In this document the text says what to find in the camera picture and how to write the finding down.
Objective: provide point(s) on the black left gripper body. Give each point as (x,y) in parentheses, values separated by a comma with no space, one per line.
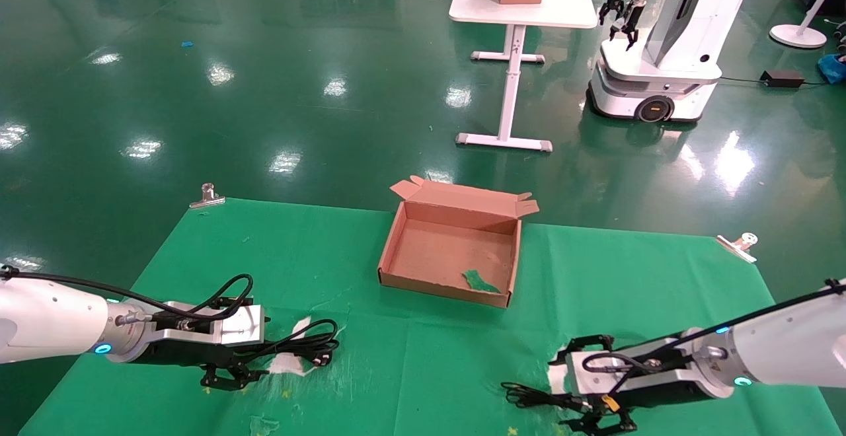
(185,355)

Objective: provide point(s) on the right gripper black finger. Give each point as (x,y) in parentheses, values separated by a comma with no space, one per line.
(605,424)
(585,343)

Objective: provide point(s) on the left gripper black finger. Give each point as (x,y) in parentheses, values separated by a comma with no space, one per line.
(231,376)
(231,302)

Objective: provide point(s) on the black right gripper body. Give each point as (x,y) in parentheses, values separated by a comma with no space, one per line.
(654,391)

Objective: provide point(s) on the open brown cardboard box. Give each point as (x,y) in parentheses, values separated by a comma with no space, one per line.
(449,251)

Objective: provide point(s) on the silver metal table clip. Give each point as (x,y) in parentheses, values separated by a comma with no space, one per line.
(207,199)
(735,246)

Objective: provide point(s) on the green table cloth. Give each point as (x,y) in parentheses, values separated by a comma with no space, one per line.
(423,357)

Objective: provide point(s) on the white wheeled background robot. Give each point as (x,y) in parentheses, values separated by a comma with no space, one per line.
(661,72)

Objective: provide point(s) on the black power adapter brick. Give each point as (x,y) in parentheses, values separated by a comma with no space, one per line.
(782,78)

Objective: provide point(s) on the white height-adjustable table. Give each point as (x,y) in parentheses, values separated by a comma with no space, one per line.
(562,0)

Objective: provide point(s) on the blue plastic shoe cover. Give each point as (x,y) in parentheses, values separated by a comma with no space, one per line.
(834,67)

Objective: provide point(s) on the white floor stand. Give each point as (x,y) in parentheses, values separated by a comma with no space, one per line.
(798,36)

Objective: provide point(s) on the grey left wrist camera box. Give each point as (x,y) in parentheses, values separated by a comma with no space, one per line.
(231,327)

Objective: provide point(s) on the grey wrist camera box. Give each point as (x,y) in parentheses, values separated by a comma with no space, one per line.
(595,376)
(231,327)

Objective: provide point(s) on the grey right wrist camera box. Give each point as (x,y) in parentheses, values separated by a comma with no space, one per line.
(595,376)

